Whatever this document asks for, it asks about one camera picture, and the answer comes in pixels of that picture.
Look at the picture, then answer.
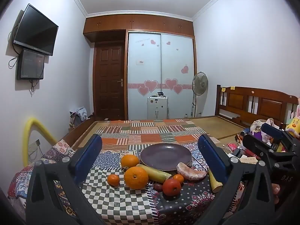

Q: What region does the small mandarin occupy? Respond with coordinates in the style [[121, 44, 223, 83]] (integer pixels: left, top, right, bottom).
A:
[[172, 174, 185, 184], [107, 174, 120, 187]]

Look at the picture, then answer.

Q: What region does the red tomato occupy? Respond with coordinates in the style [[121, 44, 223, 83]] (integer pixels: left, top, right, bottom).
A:
[[162, 179, 181, 197]]

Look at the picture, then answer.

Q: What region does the dark red grape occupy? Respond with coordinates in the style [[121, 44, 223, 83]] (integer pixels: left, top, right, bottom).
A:
[[154, 183, 163, 192]]

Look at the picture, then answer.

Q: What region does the dark purple plate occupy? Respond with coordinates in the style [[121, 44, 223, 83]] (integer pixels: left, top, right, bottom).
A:
[[140, 143, 192, 171]]

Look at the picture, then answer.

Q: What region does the large orange with stem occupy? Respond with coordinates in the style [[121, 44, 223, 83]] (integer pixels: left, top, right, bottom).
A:
[[121, 154, 139, 169]]

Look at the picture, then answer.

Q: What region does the large orange Dole sticker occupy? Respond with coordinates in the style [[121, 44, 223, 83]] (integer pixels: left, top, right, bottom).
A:
[[124, 167, 149, 189]]

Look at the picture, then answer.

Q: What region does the pile of clutter on bed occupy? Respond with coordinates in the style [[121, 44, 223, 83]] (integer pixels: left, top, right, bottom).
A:
[[224, 118, 286, 160]]

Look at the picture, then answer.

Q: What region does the yellow plush toy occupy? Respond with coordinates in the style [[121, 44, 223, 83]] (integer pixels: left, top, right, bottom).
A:
[[285, 105, 300, 139]]

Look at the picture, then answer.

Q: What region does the wooden bed headboard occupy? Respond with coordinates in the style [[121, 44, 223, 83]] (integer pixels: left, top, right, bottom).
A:
[[214, 84, 299, 128]]

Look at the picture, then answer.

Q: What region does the standing electric fan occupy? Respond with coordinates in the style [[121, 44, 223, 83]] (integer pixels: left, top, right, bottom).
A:
[[191, 72, 208, 117]]

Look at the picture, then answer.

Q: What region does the patchwork tablecloth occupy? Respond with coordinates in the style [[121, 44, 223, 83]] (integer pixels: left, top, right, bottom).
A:
[[7, 139, 249, 225]]

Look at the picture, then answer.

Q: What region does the clothes pile by door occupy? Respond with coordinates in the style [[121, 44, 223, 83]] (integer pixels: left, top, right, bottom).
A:
[[69, 107, 88, 128]]

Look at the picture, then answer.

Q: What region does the striped patchwork bed quilt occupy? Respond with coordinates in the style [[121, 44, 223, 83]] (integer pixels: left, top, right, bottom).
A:
[[91, 118, 206, 150]]

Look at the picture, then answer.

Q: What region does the white cabinet appliance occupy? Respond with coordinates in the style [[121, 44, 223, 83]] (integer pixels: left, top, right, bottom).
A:
[[147, 91, 168, 120]]

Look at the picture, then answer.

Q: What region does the sliding wardrobe with hearts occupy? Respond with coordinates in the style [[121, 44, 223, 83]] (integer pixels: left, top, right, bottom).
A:
[[127, 32, 195, 120]]

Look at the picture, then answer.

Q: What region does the brown wooden door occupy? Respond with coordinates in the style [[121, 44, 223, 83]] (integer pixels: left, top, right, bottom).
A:
[[93, 42, 125, 120]]

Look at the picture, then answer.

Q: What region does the wall mounted black television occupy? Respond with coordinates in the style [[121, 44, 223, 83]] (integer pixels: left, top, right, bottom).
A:
[[12, 4, 59, 56]]

